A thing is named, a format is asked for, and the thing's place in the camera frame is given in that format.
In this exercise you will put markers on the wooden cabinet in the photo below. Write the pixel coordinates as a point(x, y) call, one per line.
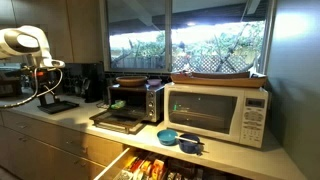
point(50, 146)
point(66, 30)

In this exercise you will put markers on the small purple bowl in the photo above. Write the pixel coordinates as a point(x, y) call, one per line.
point(154, 81)

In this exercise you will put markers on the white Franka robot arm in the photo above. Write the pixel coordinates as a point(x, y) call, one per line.
point(30, 40)

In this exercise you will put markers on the dark blue bowl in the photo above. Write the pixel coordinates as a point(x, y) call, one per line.
point(189, 145)

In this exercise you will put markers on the dark countertop appliance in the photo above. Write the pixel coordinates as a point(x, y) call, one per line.
point(10, 83)

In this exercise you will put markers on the toaster oven glass door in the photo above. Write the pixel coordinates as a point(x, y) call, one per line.
point(116, 122)

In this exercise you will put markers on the white microwave oven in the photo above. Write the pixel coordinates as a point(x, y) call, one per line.
point(216, 113)

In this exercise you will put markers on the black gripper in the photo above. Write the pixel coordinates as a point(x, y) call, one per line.
point(43, 81)

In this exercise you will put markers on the teal plastic bowl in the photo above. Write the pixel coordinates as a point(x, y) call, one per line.
point(166, 136)

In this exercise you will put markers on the wooden upper cabinet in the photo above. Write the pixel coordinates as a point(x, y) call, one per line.
point(66, 30)

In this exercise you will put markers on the light wooden serving tray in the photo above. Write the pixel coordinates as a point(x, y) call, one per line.
point(216, 81)

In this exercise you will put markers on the dark wooden tray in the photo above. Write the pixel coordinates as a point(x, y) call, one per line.
point(220, 75)

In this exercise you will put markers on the white stick utensil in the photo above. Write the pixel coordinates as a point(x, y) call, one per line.
point(186, 139)

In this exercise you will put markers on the flat black tray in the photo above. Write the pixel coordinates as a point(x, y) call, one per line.
point(58, 106)

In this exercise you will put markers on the open wooden drawer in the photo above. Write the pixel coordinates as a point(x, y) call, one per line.
point(150, 166)

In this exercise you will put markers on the wooden lower cabinet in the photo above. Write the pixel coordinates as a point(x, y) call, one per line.
point(50, 146)

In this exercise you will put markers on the large kitchen window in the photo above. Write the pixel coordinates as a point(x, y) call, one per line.
point(200, 36)

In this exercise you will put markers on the black coffee machine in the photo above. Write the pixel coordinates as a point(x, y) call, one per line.
point(91, 81)

